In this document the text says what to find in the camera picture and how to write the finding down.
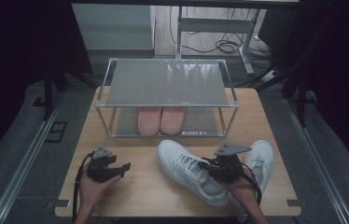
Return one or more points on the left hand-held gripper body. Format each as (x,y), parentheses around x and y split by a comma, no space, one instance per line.
(99,168)

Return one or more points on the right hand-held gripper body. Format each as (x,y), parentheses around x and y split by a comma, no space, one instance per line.
(227,165)

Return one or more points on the white sneaker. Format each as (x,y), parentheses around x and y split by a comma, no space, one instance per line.
(262,158)
(175,158)

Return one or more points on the pink slipper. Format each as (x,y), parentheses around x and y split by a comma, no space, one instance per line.
(172,119)
(149,121)

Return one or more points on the grey metal shoe rack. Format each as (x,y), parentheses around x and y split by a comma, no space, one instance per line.
(166,82)

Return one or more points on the person's left hand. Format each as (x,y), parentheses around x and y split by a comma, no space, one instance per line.
(94,189)

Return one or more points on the person's right hand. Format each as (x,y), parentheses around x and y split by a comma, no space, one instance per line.
(241,191)

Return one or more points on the black stand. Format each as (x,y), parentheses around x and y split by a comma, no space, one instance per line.
(48,93)
(301,105)

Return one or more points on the white power strip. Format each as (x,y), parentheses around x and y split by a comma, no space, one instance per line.
(270,76)

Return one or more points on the white cabinet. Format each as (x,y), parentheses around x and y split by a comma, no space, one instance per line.
(113,28)

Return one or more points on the dark curtain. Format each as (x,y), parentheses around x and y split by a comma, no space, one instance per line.
(343,77)
(14,62)

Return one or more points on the aluminium floor rail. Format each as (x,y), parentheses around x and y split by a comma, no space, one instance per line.
(318,161)
(23,161)

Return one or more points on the white metal desk frame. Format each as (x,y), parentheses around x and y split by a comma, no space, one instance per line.
(216,25)

